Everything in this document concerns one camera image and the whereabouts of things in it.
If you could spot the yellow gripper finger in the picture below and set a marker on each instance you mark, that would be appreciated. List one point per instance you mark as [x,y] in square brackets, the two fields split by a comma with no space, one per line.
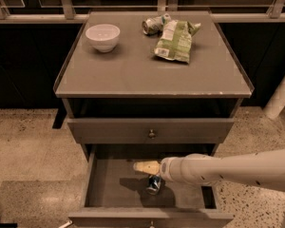
[147,167]

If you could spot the redbull can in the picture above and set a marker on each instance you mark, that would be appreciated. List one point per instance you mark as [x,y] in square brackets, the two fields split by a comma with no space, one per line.
[154,184]

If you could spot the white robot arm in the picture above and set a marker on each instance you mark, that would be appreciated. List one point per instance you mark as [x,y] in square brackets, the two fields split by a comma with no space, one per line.
[261,169]

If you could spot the brass top drawer knob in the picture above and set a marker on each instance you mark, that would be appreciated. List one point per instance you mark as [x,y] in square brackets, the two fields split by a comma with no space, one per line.
[151,134]

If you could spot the brass drawer knob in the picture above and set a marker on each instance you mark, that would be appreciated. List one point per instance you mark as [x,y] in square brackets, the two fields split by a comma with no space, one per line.
[151,225]
[151,134]

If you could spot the grey open middle drawer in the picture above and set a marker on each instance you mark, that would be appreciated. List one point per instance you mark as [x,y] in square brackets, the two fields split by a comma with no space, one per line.
[115,194]

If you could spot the brass middle drawer knob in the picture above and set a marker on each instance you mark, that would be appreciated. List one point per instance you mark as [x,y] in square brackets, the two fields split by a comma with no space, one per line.
[151,225]

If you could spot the grey top drawer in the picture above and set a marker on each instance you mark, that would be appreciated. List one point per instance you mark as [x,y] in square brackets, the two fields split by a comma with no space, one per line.
[131,130]

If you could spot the grey drawer cabinet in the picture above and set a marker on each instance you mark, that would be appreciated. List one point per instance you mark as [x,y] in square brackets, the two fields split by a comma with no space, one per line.
[131,82]

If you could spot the green chip bag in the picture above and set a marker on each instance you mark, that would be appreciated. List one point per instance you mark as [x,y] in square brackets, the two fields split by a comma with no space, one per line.
[176,40]

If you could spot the white pillar leg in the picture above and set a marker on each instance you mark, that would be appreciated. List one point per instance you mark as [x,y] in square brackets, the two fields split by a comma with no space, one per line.
[277,102]

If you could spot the white ceramic bowl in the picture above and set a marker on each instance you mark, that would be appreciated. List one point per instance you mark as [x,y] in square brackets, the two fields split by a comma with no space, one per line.
[103,37]

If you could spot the metal window railing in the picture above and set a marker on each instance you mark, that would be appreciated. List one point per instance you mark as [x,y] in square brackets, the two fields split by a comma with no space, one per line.
[77,11]

